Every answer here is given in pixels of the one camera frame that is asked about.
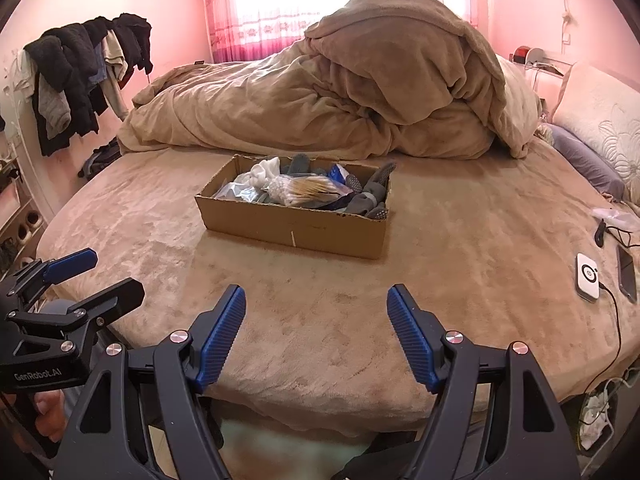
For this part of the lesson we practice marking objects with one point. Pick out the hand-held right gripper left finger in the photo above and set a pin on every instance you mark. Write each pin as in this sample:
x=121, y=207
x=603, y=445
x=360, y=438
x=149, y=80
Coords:
x=222, y=335

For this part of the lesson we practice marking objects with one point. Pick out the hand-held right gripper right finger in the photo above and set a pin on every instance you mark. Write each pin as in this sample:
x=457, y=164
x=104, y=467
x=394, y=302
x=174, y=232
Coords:
x=412, y=335

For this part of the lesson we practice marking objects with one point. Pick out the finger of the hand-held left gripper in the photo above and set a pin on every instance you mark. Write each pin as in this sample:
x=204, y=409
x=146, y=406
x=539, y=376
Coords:
x=70, y=261
x=110, y=295

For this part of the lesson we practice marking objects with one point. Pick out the brown cardboard box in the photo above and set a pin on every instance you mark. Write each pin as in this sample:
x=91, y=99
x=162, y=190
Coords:
x=300, y=230

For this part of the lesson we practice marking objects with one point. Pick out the dark grey grip sock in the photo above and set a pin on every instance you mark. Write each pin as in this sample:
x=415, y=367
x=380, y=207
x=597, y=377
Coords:
x=372, y=200

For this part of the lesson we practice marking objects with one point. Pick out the clear plastic bag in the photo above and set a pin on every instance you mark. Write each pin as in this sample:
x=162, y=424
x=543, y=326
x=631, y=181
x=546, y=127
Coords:
x=232, y=190

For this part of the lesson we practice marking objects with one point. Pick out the bag of cotton swabs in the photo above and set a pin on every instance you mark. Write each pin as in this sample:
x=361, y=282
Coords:
x=305, y=189

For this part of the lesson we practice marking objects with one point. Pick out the white sock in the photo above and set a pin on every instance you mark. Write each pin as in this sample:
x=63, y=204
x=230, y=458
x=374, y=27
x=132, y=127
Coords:
x=265, y=170

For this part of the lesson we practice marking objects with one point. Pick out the blue and white packet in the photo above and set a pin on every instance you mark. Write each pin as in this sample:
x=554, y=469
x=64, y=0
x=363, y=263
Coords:
x=337, y=174

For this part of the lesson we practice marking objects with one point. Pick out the grey-blue sock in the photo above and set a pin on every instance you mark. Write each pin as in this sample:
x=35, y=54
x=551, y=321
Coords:
x=298, y=164

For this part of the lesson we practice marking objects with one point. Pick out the person's left hand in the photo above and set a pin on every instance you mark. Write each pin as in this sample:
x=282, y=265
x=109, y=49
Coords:
x=50, y=410

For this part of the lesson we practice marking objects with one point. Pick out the shoe rack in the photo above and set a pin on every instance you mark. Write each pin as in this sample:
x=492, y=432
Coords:
x=22, y=230

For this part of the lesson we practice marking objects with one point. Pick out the bed with beige sheet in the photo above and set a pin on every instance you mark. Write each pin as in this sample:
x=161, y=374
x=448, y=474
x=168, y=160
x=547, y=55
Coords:
x=475, y=270

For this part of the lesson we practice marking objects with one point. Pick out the dark backpack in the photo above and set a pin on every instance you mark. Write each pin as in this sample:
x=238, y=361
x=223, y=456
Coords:
x=100, y=160

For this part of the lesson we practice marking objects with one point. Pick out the white square charger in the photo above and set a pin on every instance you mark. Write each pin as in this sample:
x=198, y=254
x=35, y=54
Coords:
x=587, y=277

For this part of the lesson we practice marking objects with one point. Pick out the pile of hanging clothes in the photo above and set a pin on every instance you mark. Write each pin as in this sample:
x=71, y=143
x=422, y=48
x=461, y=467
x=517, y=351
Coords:
x=70, y=65

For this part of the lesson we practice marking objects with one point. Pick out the black smartphone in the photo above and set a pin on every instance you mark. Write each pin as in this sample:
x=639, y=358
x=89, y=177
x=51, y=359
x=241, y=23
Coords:
x=626, y=275

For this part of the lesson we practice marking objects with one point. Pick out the clear plastic wrapper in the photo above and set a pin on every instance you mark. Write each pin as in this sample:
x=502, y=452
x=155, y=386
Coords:
x=615, y=215

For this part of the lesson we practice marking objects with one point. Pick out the purple pillow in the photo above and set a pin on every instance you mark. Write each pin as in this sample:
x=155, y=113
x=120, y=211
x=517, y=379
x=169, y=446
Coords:
x=585, y=160

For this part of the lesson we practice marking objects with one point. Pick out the beige fleece blanket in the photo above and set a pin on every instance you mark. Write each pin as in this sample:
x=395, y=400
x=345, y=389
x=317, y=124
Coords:
x=390, y=75

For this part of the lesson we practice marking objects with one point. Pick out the pink patterned curtain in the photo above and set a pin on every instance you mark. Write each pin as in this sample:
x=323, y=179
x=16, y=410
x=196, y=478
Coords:
x=235, y=25

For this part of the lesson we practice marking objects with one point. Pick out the white floral pillow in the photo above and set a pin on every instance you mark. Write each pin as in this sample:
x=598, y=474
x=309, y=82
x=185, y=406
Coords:
x=605, y=110

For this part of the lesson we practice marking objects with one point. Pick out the red object on shelf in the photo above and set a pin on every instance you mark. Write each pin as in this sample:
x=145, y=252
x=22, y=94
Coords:
x=519, y=54

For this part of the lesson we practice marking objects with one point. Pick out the white wall shelf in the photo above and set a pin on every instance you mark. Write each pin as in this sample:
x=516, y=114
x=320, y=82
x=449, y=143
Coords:
x=547, y=62

